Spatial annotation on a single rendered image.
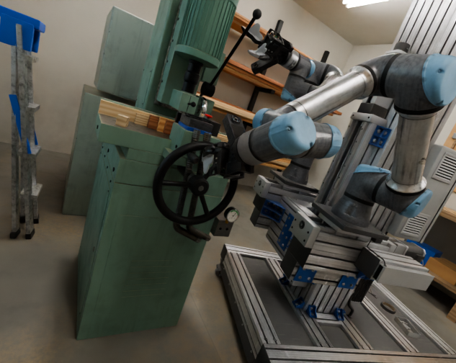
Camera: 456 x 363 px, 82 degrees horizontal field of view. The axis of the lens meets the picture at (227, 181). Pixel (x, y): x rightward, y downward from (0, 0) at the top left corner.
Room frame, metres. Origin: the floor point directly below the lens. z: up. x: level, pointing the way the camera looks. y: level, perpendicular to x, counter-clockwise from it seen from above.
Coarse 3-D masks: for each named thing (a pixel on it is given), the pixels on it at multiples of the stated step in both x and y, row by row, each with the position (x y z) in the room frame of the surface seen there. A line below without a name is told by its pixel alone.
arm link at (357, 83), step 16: (368, 64) 0.81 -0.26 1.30; (384, 64) 0.80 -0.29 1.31; (336, 80) 0.78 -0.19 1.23; (352, 80) 0.78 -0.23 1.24; (368, 80) 0.79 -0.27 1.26; (304, 96) 0.72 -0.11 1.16; (320, 96) 0.72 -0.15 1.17; (336, 96) 0.73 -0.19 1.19; (352, 96) 0.77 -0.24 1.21; (368, 96) 0.82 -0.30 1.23; (256, 112) 0.69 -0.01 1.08; (272, 112) 0.66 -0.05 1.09; (288, 112) 0.66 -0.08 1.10; (304, 112) 0.68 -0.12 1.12; (320, 112) 0.71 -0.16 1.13
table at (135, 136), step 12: (96, 120) 0.96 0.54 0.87; (108, 120) 0.87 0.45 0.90; (96, 132) 0.88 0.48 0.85; (108, 132) 0.81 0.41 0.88; (120, 132) 0.83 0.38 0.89; (132, 132) 0.84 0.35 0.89; (144, 132) 0.89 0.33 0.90; (156, 132) 0.97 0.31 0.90; (120, 144) 0.83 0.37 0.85; (132, 144) 0.85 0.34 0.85; (144, 144) 0.87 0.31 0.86; (156, 144) 0.89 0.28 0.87; (168, 144) 0.91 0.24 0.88
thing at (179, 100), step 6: (174, 90) 1.12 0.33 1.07; (174, 96) 1.10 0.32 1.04; (180, 96) 1.04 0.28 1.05; (186, 96) 1.04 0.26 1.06; (192, 96) 1.05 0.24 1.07; (174, 102) 1.08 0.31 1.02; (180, 102) 1.03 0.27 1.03; (186, 102) 1.04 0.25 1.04; (180, 108) 1.04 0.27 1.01; (186, 108) 1.05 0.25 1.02; (192, 108) 1.06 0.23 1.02; (192, 114) 1.07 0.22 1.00
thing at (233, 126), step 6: (228, 114) 0.68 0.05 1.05; (228, 120) 0.65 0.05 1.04; (234, 120) 0.66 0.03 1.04; (240, 120) 0.68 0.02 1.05; (228, 126) 0.65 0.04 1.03; (234, 126) 0.65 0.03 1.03; (240, 126) 0.66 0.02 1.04; (228, 132) 0.64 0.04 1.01; (234, 132) 0.63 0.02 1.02; (240, 132) 0.64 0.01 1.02; (228, 138) 0.63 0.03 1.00; (234, 138) 0.61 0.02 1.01
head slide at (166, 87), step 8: (184, 0) 1.16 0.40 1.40; (184, 8) 1.13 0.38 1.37; (176, 24) 1.18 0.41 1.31; (176, 32) 1.15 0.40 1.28; (176, 40) 1.13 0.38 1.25; (168, 56) 1.18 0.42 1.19; (176, 56) 1.13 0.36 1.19; (168, 64) 1.16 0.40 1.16; (176, 64) 1.14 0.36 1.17; (184, 64) 1.16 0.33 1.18; (168, 72) 1.13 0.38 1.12; (176, 72) 1.14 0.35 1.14; (184, 72) 1.16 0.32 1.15; (200, 72) 1.20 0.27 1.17; (168, 80) 1.13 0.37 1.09; (176, 80) 1.15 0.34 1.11; (160, 88) 1.18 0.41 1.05; (168, 88) 1.13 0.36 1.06; (176, 88) 1.15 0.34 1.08; (160, 96) 1.15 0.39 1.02; (168, 96) 1.14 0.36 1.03; (168, 104) 1.15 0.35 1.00
